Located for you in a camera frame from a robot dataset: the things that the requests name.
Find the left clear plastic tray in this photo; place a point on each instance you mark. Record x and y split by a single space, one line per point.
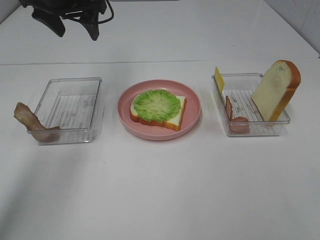
71 111

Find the red bacon strip tray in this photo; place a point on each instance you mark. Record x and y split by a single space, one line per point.
239 124

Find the clear plastic tray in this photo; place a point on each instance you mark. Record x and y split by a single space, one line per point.
71 111
239 87

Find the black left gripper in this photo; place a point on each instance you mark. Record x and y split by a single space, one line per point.
47 12

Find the pink round plate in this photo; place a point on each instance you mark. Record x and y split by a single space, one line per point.
190 116

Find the yellow cheese slice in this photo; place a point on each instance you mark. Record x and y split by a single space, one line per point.
220 82

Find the green lettuce leaf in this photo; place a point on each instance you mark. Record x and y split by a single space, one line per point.
156 105

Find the brown bacon strip tray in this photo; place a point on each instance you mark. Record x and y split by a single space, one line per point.
26 117

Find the bread slice in right tray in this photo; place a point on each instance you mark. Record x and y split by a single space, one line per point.
276 89

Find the bread slice from tray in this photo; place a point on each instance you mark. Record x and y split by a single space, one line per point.
173 123

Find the right clear plastic tray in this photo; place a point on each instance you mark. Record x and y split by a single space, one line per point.
239 87

